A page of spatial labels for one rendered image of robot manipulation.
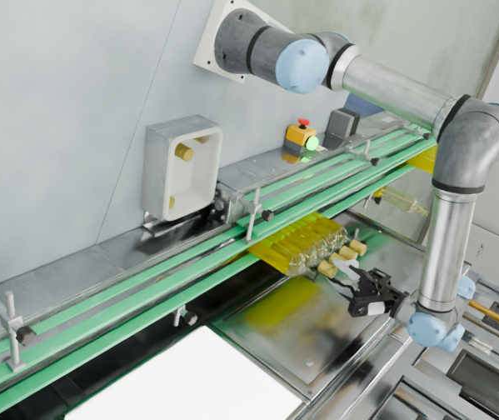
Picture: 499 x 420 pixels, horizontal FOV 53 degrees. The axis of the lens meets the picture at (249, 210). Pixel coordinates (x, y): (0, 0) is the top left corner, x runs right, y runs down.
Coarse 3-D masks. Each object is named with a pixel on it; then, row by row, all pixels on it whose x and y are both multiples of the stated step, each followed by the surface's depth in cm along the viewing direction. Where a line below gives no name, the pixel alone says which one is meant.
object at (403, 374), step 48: (384, 240) 186; (240, 288) 148; (480, 288) 171; (144, 336) 126; (384, 336) 137; (480, 336) 146; (48, 384) 109; (96, 384) 111; (336, 384) 121; (384, 384) 124; (432, 384) 127; (480, 384) 132
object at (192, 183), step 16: (208, 128) 119; (176, 144) 111; (192, 144) 127; (208, 144) 126; (176, 160) 125; (192, 160) 130; (208, 160) 127; (176, 176) 128; (192, 176) 133; (208, 176) 129; (176, 192) 131; (192, 192) 133; (208, 192) 131; (176, 208) 126; (192, 208) 127
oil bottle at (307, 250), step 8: (280, 232) 143; (288, 232) 144; (280, 240) 141; (288, 240) 140; (296, 240) 141; (296, 248) 138; (304, 248) 138; (312, 248) 139; (304, 256) 137; (312, 256) 137
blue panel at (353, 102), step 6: (348, 96) 238; (354, 96) 239; (348, 102) 228; (354, 102) 230; (360, 102) 231; (366, 102) 233; (348, 108) 220; (354, 108) 222; (360, 108) 223; (366, 108) 225; (372, 108) 227; (378, 108) 228; (366, 114) 217; (372, 114) 219
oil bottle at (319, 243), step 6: (294, 222) 149; (288, 228) 146; (294, 228) 146; (300, 228) 147; (294, 234) 144; (300, 234) 144; (306, 234) 144; (312, 234) 145; (306, 240) 142; (312, 240) 142; (318, 240) 143; (324, 240) 144; (318, 246) 141; (324, 246) 142; (318, 252) 141
